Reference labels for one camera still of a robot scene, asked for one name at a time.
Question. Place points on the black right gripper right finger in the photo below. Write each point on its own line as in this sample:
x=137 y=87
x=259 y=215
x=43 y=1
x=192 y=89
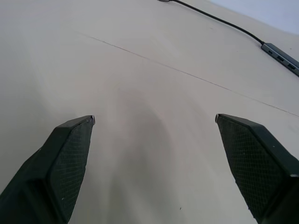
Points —
x=261 y=163

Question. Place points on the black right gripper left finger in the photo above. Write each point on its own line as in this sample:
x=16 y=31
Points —
x=44 y=172

